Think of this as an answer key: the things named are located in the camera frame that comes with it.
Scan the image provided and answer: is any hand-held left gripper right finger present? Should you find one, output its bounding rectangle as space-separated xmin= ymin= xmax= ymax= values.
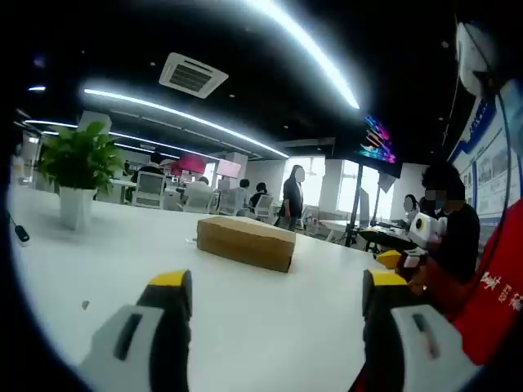
xmin=361 ymin=268 xmax=482 ymax=392

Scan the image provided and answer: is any green plant in white pot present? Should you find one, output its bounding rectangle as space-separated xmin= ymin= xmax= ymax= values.
xmin=38 ymin=121 xmax=126 ymax=229

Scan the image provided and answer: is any brown cardboard shoe box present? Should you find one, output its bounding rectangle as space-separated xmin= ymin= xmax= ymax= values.
xmin=196 ymin=216 xmax=297 ymax=274

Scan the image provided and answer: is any white pillar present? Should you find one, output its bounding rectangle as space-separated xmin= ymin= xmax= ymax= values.
xmin=77 ymin=110 xmax=112 ymax=136

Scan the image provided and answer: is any white ceiling air vent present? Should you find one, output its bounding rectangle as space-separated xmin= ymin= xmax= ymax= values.
xmin=158 ymin=51 xmax=229 ymax=99

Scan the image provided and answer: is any white chest device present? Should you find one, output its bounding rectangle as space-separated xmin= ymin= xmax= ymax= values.
xmin=455 ymin=22 xmax=500 ymax=98

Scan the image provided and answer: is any small black device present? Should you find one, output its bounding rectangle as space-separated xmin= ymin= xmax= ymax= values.
xmin=7 ymin=212 xmax=31 ymax=247

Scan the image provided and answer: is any chest device cable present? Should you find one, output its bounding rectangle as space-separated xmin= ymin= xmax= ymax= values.
xmin=492 ymin=91 xmax=515 ymax=213

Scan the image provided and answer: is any person in red shirt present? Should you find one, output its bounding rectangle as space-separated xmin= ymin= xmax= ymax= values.
xmin=351 ymin=195 xmax=523 ymax=392

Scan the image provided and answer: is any white screen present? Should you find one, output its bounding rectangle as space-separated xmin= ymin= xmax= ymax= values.
xmin=216 ymin=159 xmax=243 ymax=179

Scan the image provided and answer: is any black stand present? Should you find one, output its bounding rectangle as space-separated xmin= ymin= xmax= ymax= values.
xmin=345 ymin=163 xmax=364 ymax=248

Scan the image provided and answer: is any ceiling light strip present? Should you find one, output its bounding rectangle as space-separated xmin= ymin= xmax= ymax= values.
xmin=244 ymin=0 xmax=361 ymax=110
xmin=83 ymin=88 xmax=290 ymax=159
xmin=23 ymin=118 xmax=78 ymax=128

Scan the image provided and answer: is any person's right hand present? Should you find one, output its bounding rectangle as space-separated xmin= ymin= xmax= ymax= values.
xmin=408 ymin=261 xmax=440 ymax=301

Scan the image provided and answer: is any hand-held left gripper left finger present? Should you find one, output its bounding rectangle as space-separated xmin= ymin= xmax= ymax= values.
xmin=78 ymin=268 xmax=194 ymax=392

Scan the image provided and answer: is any colourful wall screen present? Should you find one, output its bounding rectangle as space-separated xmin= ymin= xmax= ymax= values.
xmin=359 ymin=114 xmax=404 ymax=177

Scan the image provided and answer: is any white office chair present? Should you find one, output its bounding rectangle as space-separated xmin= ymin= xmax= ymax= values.
xmin=131 ymin=170 xmax=167 ymax=207
xmin=253 ymin=194 xmax=275 ymax=220
xmin=181 ymin=188 xmax=216 ymax=213

